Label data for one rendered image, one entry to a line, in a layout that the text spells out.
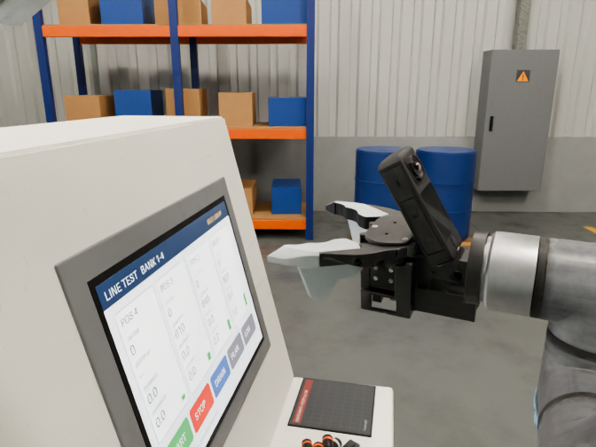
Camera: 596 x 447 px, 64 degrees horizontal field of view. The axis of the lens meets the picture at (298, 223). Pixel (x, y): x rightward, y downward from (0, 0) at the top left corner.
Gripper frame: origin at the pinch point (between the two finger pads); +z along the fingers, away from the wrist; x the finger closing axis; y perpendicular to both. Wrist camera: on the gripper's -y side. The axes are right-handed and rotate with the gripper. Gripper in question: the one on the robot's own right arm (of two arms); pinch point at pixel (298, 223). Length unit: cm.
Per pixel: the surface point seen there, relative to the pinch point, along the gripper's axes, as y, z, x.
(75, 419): 10.9, 11.1, -24.3
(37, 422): 8.0, 10.6, -27.6
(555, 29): 6, -20, 664
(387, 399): 52, -1, 32
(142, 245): 2.8, 18.3, -6.1
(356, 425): 51, 2, 21
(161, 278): 7.9, 17.6, -4.8
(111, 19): -37, 380, 341
